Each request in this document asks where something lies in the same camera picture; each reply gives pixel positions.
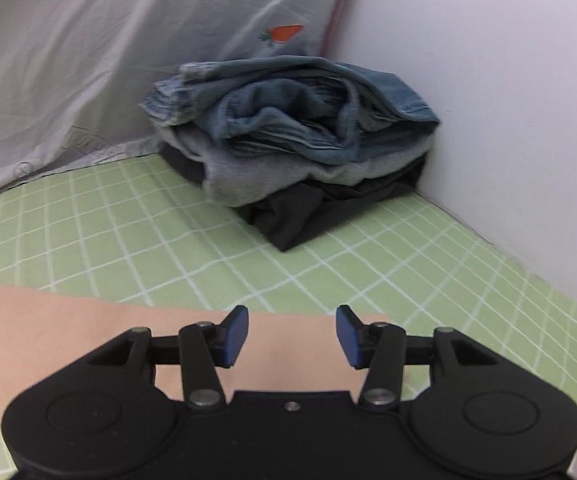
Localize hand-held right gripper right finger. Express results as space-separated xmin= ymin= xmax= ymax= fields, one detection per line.
xmin=335 ymin=305 xmax=500 ymax=409

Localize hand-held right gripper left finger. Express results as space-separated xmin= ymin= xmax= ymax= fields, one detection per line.
xmin=86 ymin=305 xmax=250 ymax=409

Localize beige long-sleeve shirt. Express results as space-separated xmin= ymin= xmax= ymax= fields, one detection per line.
xmin=0 ymin=282 xmax=390 ymax=423

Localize green checked bed sheet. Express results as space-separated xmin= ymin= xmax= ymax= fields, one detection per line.
xmin=0 ymin=152 xmax=577 ymax=480

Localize black garment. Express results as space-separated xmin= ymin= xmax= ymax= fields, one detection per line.
xmin=161 ymin=145 xmax=427 ymax=253

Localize grey fleece garment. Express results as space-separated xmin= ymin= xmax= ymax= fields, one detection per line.
xmin=158 ymin=125 xmax=432 ymax=209

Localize blue jeans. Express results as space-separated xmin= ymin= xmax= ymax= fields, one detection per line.
xmin=139 ymin=56 xmax=442 ymax=166

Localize grey printed quilt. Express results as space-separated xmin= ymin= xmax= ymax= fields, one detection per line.
xmin=0 ymin=0 xmax=355 ymax=206

